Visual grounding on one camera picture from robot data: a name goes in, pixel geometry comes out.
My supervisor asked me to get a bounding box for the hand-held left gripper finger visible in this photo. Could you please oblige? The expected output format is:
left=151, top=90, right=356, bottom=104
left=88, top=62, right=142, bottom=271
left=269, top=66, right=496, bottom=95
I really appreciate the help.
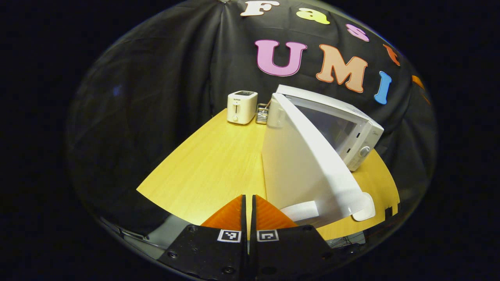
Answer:
left=250, top=194, right=344, bottom=281
left=158, top=194, right=249, bottom=281

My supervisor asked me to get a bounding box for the white microwave oven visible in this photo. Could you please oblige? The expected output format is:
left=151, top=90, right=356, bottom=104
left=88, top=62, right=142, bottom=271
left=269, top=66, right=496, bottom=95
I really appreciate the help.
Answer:
left=261, top=84, right=385, bottom=229

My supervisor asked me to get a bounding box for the white toaster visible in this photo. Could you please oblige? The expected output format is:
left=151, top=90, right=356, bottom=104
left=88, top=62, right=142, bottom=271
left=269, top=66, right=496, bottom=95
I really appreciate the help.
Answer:
left=227, top=91, right=258, bottom=125

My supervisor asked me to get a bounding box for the metal wire rack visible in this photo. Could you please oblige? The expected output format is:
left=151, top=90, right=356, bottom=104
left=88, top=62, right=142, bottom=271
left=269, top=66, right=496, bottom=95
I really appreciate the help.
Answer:
left=256, top=103, right=272, bottom=124

